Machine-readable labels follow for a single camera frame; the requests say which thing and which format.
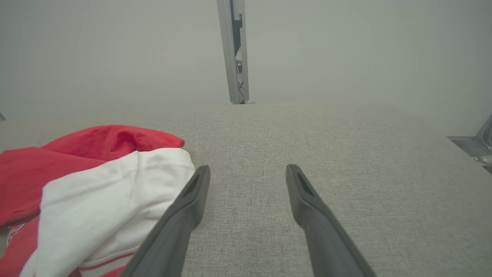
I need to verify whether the grey metal partition post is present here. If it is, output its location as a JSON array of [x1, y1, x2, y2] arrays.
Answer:
[[216, 0, 254, 105]]

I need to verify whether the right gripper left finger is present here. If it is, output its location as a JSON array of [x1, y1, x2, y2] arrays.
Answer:
[[121, 165, 211, 277]]

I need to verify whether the grey slanted metal strut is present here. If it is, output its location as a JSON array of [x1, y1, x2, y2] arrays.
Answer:
[[446, 115, 492, 174]]

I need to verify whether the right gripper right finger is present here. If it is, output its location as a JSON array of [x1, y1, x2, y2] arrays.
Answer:
[[286, 164, 377, 277]]

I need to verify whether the red lettered jersey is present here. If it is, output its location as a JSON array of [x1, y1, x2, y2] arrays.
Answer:
[[0, 124, 196, 277]]

